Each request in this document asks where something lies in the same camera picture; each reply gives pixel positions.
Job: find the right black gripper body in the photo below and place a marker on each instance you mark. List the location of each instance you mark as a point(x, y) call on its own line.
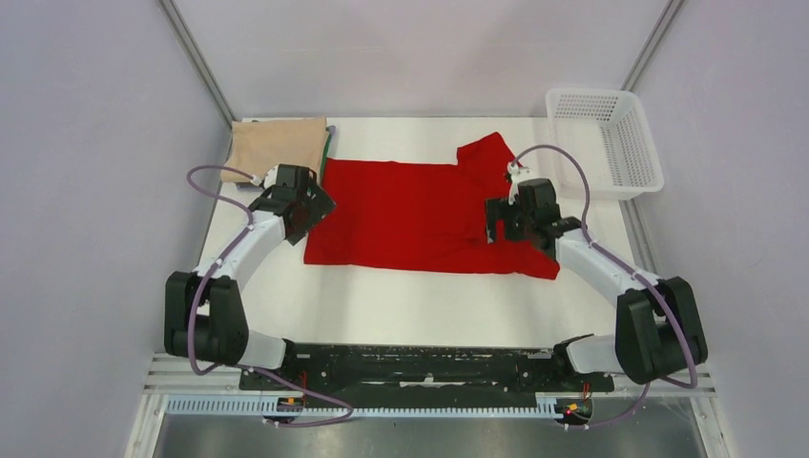
point(530, 220)

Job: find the white slotted cable duct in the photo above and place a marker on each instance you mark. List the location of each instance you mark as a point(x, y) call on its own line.
point(267, 406)

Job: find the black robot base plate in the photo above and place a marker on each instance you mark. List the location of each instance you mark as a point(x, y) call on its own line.
point(390, 376)

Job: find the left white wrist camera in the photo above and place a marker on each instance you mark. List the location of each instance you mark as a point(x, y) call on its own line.
point(267, 180)

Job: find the right aluminium frame post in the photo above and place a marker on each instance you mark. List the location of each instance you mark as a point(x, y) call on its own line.
point(665, 20)

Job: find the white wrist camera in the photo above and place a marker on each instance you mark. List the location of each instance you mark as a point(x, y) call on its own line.
point(517, 175)
point(267, 180)

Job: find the red t shirt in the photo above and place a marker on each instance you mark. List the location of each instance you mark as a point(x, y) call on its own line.
point(422, 217)

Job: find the green folded t shirt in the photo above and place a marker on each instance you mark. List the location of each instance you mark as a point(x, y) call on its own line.
point(331, 130)

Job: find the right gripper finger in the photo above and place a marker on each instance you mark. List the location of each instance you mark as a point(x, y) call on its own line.
point(494, 216)
point(512, 216)

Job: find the white plastic laundry basket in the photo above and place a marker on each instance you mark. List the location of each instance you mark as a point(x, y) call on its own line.
point(607, 133)

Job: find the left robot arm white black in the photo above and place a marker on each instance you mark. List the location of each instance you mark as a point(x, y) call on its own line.
point(204, 316)

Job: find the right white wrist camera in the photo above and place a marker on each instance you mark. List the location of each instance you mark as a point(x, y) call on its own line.
point(517, 175)

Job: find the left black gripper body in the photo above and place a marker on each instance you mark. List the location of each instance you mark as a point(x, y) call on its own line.
point(314, 211)

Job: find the beige folded t shirt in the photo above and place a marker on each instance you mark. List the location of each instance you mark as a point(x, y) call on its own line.
point(261, 145)

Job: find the aluminium frame post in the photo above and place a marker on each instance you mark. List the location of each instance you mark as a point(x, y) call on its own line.
point(665, 20)
point(196, 58)

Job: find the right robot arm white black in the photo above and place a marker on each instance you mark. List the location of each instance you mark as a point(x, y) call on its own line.
point(657, 333)

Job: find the left aluminium frame post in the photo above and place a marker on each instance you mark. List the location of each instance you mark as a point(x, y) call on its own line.
point(196, 58)

